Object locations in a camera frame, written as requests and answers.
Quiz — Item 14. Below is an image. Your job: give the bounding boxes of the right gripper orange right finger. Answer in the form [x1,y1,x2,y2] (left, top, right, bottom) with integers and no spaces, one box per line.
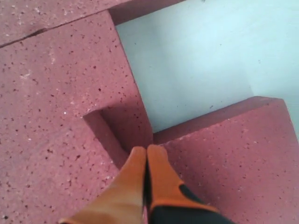
[146,145,233,224]

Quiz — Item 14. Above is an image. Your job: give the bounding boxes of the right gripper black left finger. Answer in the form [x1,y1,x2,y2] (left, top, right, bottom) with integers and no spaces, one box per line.
[59,147,146,224]

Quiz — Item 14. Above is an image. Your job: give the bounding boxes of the chipped red brick white spot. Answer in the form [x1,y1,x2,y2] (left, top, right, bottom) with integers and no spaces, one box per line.
[0,11,141,224]

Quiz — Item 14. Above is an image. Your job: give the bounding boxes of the middle flat red brick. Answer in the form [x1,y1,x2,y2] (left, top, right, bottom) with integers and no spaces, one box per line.
[83,98,153,169]

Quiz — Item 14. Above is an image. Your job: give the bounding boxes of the flat red brick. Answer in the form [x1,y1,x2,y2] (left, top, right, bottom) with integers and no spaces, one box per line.
[0,0,178,46]
[154,97,299,224]
[83,98,153,169]

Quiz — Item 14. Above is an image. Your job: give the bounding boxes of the front right flat red brick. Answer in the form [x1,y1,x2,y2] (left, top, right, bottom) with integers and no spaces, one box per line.
[0,0,178,46]

